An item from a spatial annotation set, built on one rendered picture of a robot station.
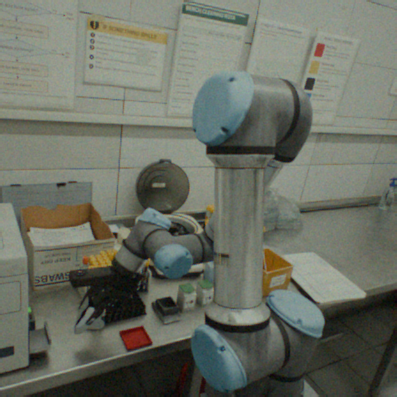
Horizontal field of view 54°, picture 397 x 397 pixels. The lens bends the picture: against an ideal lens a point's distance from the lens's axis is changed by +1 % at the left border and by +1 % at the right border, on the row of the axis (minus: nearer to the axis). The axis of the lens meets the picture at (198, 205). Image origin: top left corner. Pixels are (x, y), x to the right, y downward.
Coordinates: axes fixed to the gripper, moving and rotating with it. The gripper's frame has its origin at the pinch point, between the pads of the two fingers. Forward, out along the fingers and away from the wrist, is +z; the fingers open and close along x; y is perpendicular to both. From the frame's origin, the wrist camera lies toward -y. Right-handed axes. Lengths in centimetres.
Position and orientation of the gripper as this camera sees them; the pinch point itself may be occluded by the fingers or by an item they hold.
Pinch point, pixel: (75, 328)
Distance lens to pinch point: 105.9
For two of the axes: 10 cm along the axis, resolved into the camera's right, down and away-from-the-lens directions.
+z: -5.6, 8.3, 0.7
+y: 6.7, 4.0, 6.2
